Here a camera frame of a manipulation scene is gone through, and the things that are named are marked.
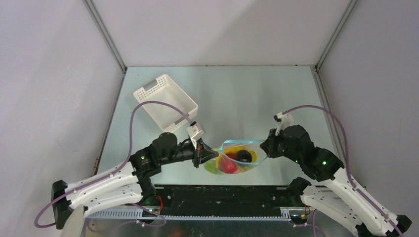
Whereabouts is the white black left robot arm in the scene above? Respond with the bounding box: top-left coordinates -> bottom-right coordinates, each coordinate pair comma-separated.
51,132 -> 218,230

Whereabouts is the clear zip bag blue zipper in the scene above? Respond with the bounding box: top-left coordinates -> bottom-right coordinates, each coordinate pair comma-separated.
204,140 -> 267,175

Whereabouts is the yellow banana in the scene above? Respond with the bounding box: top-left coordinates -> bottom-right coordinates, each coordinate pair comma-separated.
236,162 -> 258,173

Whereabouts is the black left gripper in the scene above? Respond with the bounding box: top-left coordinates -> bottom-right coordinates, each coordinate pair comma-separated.
160,138 -> 218,168

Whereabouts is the green star fruit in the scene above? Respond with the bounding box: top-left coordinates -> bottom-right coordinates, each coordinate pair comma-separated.
204,160 -> 220,174

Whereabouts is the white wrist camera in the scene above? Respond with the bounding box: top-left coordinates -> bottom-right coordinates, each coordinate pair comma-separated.
187,121 -> 205,149
274,113 -> 294,136

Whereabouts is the yellow green fruit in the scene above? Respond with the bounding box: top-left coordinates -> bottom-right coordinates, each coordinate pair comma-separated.
223,147 -> 257,162

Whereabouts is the red round fruit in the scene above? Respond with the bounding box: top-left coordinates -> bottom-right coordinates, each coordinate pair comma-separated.
218,158 -> 238,174

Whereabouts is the dark purple fruit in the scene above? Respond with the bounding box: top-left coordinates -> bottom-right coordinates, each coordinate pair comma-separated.
236,150 -> 252,162

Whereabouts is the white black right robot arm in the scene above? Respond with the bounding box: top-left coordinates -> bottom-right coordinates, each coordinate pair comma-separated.
260,125 -> 412,237

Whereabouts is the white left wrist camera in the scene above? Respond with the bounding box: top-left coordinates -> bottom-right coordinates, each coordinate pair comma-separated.
187,121 -> 205,149

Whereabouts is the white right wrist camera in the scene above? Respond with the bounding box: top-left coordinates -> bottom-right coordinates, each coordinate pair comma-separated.
274,113 -> 294,136

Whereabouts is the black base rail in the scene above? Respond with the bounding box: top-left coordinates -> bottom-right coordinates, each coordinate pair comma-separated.
139,185 -> 304,217

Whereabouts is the white perforated plastic basket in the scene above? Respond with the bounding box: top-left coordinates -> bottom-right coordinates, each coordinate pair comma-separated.
133,74 -> 199,132

